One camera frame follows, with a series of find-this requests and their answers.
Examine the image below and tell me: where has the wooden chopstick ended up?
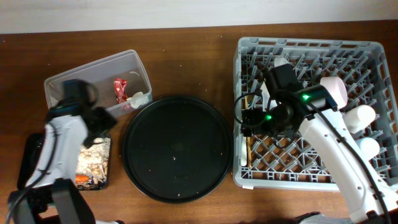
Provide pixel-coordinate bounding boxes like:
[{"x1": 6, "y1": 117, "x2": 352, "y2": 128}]
[{"x1": 244, "y1": 96, "x2": 252, "y2": 168}]

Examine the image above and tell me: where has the white plastic fork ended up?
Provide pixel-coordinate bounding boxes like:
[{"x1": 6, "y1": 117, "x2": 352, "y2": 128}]
[{"x1": 240, "y1": 137, "x2": 248, "y2": 167}]

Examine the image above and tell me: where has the white tissue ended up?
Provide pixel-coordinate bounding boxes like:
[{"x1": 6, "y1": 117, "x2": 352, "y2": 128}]
[{"x1": 127, "y1": 91, "x2": 149, "y2": 109}]

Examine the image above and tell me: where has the pale grey plate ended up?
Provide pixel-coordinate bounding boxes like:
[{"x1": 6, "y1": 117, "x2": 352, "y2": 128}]
[{"x1": 274, "y1": 57, "x2": 290, "y2": 68}]

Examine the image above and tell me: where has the orange carrot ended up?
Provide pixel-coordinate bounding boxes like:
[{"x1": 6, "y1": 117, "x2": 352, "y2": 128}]
[{"x1": 75, "y1": 174, "x2": 90, "y2": 184}]

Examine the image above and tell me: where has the pink bowl with food scraps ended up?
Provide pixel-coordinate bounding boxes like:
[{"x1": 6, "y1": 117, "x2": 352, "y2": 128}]
[{"x1": 320, "y1": 77, "x2": 348, "y2": 110}]

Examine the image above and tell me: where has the white paper cup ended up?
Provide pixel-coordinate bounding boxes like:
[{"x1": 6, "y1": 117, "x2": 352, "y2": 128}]
[{"x1": 343, "y1": 105, "x2": 376, "y2": 134}]

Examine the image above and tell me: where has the light blue cup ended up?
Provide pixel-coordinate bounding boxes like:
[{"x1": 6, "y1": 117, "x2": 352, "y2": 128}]
[{"x1": 355, "y1": 138, "x2": 380, "y2": 161}]

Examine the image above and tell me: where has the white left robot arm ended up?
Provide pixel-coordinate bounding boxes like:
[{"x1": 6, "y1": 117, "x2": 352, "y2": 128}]
[{"x1": 5, "y1": 79, "x2": 117, "y2": 223}]

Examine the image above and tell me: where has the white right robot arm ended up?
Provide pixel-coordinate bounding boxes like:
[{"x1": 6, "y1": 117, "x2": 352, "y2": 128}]
[{"x1": 234, "y1": 64, "x2": 397, "y2": 223}]

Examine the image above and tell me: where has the grey plastic dishwasher rack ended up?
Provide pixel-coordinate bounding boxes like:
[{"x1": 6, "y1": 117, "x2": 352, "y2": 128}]
[{"x1": 232, "y1": 37, "x2": 397, "y2": 191}]

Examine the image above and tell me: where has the clear plastic waste bin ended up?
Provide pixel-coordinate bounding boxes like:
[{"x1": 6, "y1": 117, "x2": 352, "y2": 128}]
[{"x1": 44, "y1": 50, "x2": 152, "y2": 118}]

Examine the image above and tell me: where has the pile of rice and shells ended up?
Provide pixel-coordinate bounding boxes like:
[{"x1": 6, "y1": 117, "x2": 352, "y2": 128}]
[{"x1": 75, "y1": 137, "x2": 111, "y2": 190}]

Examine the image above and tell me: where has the red snack wrapper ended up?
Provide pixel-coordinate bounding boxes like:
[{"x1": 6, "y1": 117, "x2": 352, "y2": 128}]
[{"x1": 114, "y1": 78, "x2": 128, "y2": 104}]

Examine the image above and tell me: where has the rectangular black tray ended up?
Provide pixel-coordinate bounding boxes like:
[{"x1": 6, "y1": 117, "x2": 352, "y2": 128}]
[{"x1": 17, "y1": 133, "x2": 112, "y2": 190}]

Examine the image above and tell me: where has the round black tray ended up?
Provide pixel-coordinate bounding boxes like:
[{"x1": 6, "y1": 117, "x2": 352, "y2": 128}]
[{"x1": 121, "y1": 96, "x2": 233, "y2": 203}]

